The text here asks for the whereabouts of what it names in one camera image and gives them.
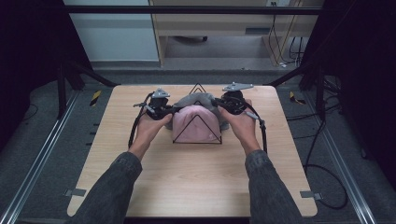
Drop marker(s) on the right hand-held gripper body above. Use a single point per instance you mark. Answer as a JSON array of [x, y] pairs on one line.
[[235, 101]]

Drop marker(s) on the black horizontal frame bar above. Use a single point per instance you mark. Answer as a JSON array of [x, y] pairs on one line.
[[193, 10]]

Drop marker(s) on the light wooden desk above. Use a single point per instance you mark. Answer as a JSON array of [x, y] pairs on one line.
[[218, 26]]

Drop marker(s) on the person's left hand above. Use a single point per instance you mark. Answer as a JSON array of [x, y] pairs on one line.
[[146, 130]]

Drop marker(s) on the grey tape tab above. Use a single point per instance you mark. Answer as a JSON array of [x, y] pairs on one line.
[[311, 195], [75, 192]]

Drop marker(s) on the white cabinet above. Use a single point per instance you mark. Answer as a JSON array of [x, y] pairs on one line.
[[115, 34]]

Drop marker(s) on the pink knit beanie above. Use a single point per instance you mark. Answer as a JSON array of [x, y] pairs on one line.
[[185, 120]]

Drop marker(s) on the dark oblong object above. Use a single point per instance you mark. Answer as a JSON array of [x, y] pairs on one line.
[[190, 39]]

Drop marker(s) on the dark curtain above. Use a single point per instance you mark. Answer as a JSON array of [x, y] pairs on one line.
[[361, 77], [28, 62]]

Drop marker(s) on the aluminium floor rail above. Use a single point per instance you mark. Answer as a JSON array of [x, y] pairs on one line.
[[40, 155], [336, 157]]

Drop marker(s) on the person's right hand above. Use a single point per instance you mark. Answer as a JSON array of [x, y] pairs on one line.
[[244, 127]]

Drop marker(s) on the grey knit beanie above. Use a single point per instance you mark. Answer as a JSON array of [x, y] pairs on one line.
[[186, 100]]

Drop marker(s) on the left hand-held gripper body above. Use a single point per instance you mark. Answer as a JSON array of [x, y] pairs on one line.
[[157, 107]]

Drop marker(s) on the black metal stand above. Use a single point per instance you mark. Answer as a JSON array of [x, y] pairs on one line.
[[320, 93], [61, 93]]

